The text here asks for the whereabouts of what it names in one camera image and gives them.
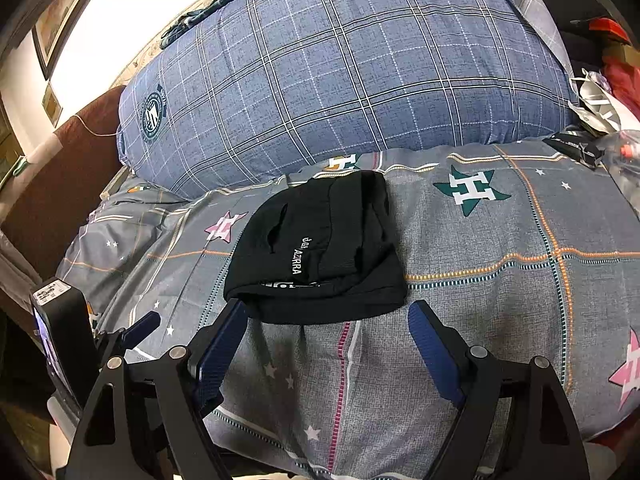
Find grey star-print bed sheet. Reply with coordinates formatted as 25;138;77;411
55;137;640;480

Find large picture frame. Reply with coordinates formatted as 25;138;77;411
31;0;113;81

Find red box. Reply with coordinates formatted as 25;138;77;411
587;17;632;44

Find black packet with white print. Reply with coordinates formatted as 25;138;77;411
545;130;609;169

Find brown headboard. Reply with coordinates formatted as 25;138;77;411
0;85;128;281

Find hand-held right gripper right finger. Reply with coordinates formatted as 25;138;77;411
406;299;591;480

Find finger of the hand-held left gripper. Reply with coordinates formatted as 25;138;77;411
97;310;162;361

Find white patterned bag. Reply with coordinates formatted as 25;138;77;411
570;67;637;134

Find black pants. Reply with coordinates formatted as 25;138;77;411
223;170;408;325

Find wooden bed rail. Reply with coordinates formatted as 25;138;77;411
100;167;129;199

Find dark clothing on quilt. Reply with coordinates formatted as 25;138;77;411
160;0;287;51

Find small picture frame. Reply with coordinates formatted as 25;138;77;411
41;82;63;122

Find clear plastic bottle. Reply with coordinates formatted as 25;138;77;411
600;130;640;192

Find blue plaid pillow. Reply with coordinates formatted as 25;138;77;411
116;0;581;201

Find red cloth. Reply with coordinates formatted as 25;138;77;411
602;55;640;111

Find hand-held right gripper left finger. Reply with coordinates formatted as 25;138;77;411
65;297;251;480

